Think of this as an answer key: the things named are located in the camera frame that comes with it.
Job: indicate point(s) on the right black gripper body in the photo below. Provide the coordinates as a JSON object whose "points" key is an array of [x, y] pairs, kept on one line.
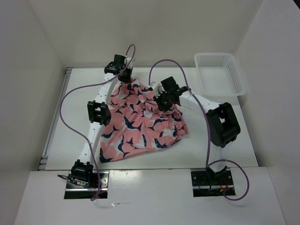
{"points": [[164, 101]]}

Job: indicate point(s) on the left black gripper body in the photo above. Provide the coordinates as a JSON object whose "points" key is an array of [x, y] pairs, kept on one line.
{"points": [[125, 75]]}

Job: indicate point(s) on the pink shark print shorts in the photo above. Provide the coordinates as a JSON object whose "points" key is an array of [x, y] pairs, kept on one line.
{"points": [[137, 126]]}

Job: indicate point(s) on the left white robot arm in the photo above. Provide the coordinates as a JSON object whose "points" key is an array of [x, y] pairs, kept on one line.
{"points": [[99, 117]]}

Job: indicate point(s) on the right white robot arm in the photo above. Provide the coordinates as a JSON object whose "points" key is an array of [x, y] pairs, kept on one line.
{"points": [[222, 124]]}

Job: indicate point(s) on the white plastic basket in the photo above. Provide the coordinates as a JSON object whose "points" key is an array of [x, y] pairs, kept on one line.
{"points": [[219, 75]]}

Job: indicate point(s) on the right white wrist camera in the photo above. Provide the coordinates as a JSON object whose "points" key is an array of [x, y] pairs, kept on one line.
{"points": [[157, 87]]}

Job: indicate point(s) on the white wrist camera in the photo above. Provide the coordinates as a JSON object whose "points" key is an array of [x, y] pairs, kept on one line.
{"points": [[157, 87], [129, 62]]}

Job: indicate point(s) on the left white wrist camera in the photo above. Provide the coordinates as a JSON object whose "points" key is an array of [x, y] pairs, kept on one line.
{"points": [[129, 62]]}

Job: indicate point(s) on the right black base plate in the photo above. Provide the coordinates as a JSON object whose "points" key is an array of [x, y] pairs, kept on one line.
{"points": [[203, 186]]}

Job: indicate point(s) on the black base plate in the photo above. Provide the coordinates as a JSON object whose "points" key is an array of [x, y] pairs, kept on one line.
{"points": [[82, 190], [203, 186]]}

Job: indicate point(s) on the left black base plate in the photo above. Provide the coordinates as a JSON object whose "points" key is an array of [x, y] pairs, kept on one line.
{"points": [[82, 190]]}

